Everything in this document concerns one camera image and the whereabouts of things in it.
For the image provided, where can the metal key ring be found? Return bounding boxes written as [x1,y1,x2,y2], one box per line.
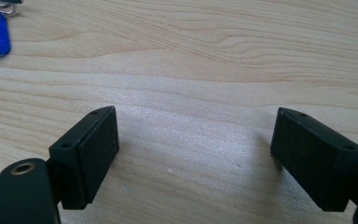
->
[0,0,24,17]

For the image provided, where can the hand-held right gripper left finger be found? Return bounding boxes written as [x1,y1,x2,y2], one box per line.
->
[48,105,120,211]

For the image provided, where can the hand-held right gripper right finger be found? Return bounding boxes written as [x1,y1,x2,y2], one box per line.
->
[269,106,358,213]

